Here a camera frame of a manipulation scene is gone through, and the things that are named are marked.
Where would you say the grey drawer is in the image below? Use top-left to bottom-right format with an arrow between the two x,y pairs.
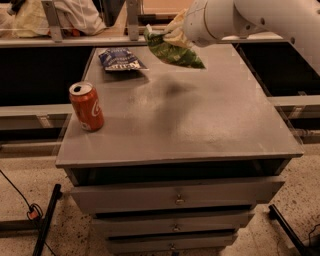
92,210 -> 254,237
107,232 -> 237,254
71,176 -> 284,214

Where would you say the grey metal railing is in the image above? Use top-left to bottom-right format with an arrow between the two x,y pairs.
0,0 -> 284,49

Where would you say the grey drawer cabinet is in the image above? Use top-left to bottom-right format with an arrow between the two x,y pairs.
56,45 -> 302,245

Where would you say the black metal leg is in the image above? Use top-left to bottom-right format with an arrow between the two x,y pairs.
268,204 -> 309,256
32,184 -> 62,256

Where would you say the white cloth bundle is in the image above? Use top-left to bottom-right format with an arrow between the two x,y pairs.
0,0 -> 106,38

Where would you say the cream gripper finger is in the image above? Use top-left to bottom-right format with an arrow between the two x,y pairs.
163,28 -> 193,48
164,9 -> 187,33

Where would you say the black metal leg right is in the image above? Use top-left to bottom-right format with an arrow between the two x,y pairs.
268,204 -> 309,256

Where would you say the black cable with orange plug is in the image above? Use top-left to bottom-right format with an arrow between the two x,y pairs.
0,169 -> 58,256

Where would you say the bottom grey drawer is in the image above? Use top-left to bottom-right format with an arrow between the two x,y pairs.
107,232 -> 237,254

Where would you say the middle grey drawer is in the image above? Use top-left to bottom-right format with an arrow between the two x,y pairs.
92,210 -> 254,237

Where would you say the black metal leg left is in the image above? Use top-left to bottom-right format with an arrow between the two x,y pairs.
32,184 -> 62,256

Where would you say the red coke can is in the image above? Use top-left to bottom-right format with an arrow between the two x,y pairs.
69,81 -> 104,132

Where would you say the wooden board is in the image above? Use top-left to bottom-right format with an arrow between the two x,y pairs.
138,0 -> 193,23

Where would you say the top grey drawer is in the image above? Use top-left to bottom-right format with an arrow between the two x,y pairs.
71,176 -> 284,214

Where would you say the blue chip bag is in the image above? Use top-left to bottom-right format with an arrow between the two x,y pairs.
98,47 -> 147,72

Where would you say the green jalapeno chip bag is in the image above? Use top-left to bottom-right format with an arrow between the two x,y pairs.
144,24 -> 205,69

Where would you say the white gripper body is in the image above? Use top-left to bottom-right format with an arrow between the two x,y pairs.
183,0 -> 217,47

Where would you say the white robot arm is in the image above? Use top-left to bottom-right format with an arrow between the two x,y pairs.
165,0 -> 320,73

